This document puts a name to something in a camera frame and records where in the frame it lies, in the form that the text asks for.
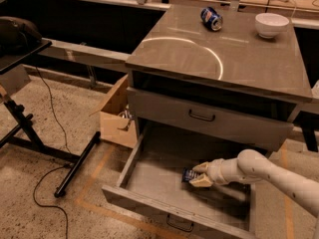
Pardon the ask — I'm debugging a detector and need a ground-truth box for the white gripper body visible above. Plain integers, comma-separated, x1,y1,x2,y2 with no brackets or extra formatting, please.
207,158,231,185

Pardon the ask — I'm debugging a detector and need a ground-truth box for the black floor cable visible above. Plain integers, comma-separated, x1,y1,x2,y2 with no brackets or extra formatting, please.
32,67,70,239

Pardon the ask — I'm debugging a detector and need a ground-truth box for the cardboard box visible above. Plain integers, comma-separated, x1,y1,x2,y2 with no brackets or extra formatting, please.
92,76,137,148

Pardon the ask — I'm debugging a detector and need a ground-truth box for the black metal stand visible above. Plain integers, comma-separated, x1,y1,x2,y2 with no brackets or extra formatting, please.
0,40,101,198

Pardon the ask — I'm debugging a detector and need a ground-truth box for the white bowl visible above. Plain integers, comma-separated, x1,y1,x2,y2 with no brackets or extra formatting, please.
255,13,290,39

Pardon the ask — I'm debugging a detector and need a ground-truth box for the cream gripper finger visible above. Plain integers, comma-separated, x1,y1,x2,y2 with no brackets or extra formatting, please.
192,161,209,173
189,174,213,187

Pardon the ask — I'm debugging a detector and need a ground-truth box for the blue soda can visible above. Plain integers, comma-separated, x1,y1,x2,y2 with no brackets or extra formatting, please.
200,7,223,31

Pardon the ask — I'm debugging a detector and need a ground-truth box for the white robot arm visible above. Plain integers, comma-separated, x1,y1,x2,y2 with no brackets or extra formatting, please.
189,149,319,239

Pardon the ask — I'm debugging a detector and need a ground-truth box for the closed grey upper drawer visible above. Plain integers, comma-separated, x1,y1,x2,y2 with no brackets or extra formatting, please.
128,88,293,151

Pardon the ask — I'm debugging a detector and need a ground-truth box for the blue rxbar wrapper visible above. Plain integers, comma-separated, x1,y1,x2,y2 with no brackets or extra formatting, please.
181,168,199,182

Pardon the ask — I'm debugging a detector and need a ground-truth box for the dark bag on stand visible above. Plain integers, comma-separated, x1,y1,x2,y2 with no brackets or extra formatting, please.
0,16,42,55

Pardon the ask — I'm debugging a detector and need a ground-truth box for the grey drawer cabinet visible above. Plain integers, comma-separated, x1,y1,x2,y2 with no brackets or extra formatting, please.
125,3,314,171

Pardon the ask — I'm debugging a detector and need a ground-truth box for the open grey lower drawer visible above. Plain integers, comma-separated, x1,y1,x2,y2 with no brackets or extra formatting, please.
103,122,257,239

